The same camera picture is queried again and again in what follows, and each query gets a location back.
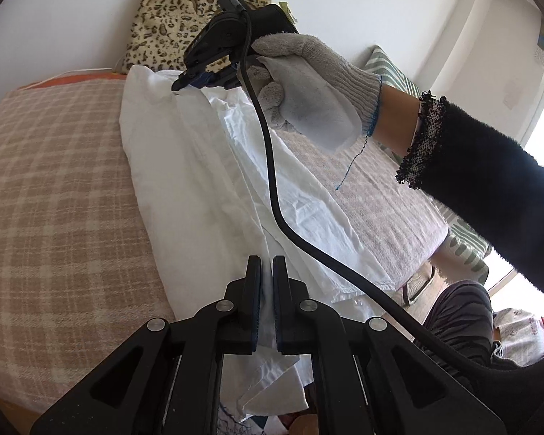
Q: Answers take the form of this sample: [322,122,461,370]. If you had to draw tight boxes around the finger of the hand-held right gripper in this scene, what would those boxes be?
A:
[209,64,240,90]
[171,67,211,92]

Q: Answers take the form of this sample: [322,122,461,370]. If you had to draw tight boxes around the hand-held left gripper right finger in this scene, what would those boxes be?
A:
[272,255,508,435]

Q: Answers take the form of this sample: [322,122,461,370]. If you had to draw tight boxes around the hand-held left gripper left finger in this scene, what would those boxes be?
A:
[29,255,264,435]

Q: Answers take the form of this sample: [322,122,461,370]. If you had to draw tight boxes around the white long-sleeved shirt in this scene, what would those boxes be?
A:
[118,64,397,422]

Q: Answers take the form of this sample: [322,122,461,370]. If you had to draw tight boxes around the person's right forearm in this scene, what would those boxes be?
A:
[369,84,544,304]

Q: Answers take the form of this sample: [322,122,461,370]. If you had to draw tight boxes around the person's right hand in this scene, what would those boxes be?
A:
[245,33,382,152]

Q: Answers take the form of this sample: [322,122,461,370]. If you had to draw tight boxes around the leopard print cushion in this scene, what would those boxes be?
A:
[122,0,273,75]

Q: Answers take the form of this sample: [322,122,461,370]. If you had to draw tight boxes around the orange floral sheet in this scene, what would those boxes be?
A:
[20,70,128,91]

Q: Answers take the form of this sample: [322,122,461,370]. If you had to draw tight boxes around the green striped white throw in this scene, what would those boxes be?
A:
[363,45,490,284]

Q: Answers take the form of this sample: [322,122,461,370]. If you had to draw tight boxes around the pink checked blanket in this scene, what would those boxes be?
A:
[0,77,449,418]

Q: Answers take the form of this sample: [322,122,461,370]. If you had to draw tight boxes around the person's striped dark trousers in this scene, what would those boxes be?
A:
[424,281,497,363]

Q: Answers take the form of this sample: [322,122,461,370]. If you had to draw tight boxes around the pale patterned cloth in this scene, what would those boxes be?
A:
[494,308,544,365]

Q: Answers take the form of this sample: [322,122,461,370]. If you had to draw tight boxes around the white cord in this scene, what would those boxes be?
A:
[66,66,116,76]

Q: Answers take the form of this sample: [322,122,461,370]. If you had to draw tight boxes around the black cable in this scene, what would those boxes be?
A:
[236,4,481,363]

